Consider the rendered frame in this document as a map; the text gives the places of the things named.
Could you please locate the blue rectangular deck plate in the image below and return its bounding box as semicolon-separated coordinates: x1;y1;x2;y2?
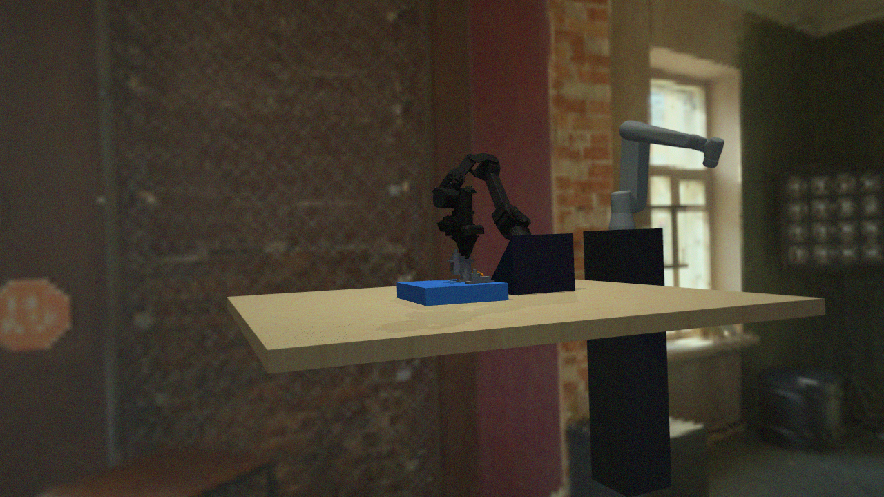
396;269;508;306

